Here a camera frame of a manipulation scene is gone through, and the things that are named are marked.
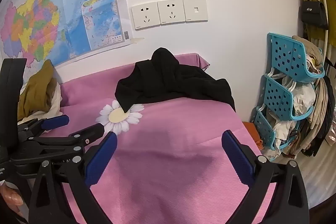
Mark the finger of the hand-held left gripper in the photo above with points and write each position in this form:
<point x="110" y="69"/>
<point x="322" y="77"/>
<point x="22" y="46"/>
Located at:
<point x="88" y="133"/>
<point x="56" y="121"/>

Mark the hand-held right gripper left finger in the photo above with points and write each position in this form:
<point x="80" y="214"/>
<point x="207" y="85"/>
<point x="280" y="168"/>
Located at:
<point x="102" y="158"/>

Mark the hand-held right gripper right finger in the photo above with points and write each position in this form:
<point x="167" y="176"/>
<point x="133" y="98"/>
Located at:
<point x="239" y="158"/>

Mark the black garment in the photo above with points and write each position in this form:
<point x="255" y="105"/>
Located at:
<point x="170" y="77"/>

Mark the beige clothes bundle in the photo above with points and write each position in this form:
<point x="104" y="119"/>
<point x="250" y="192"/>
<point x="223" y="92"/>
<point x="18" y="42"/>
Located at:
<point x="309" y="50"/>

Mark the person's left hand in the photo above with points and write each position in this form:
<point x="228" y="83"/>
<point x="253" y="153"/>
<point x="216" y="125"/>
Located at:
<point x="10" y="196"/>

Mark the cream garment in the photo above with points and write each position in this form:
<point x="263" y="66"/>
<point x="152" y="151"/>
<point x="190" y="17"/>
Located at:
<point x="56" y="103"/>

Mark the orange cloth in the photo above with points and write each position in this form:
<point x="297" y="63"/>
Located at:
<point x="252" y="132"/>

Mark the olive garment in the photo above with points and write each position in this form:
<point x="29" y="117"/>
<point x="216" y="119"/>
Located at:
<point x="36" y="90"/>

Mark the pink floral blanket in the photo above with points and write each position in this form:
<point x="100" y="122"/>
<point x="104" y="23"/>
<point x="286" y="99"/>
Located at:
<point x="170" y="134"/>

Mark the hanging beige bags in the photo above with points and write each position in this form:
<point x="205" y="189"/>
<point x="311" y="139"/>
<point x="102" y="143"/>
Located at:
<point x="320" y="108"/>

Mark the clear tape strip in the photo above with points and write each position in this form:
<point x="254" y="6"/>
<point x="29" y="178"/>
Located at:
<point x="138" y="40"/>

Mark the blue plastic basket rack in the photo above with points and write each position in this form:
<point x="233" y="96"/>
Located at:
<point x="283" y="56"/>

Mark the white hoop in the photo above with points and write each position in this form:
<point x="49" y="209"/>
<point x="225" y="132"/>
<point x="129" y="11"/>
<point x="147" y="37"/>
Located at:
<point x="326" y="29"/>

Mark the black handbag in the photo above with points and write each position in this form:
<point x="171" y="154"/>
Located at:
<point x="313" y="12"/>

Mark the colourful wall map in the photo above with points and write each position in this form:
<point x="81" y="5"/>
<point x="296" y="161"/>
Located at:
<point x="65" y="3"/>

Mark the white wall socket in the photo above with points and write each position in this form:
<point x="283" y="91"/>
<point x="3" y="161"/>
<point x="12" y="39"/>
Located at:
<point x="145" y="16"/>
<point x="171" y="12"/>

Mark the white network wall plate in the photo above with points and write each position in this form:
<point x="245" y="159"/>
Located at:
<point x="195" y="9"/>

